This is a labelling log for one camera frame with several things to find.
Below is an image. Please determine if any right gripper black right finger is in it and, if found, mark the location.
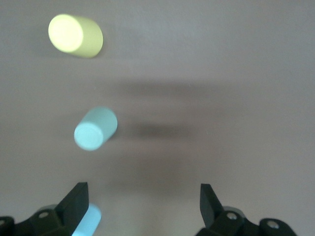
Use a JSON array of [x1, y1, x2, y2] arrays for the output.
[[195, 183, 298, 236]]

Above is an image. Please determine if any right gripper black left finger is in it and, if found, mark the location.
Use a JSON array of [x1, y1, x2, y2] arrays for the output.
[[0, 182, 89, 236]]

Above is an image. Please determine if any pale green plastic cup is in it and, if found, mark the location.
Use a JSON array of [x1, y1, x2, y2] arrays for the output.
[[73, 106, 118, 152]]

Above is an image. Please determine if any yellow plastic cup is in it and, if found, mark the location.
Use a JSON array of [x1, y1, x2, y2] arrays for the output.
[[48, 14, 104, 59]]

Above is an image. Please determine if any light blue plastic cup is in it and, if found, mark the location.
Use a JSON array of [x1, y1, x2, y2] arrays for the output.
[[71, 203, 102, 236]]

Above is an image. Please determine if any brown paper table cover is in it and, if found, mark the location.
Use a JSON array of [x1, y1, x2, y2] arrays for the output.
[[0, 0, 315, 236]]

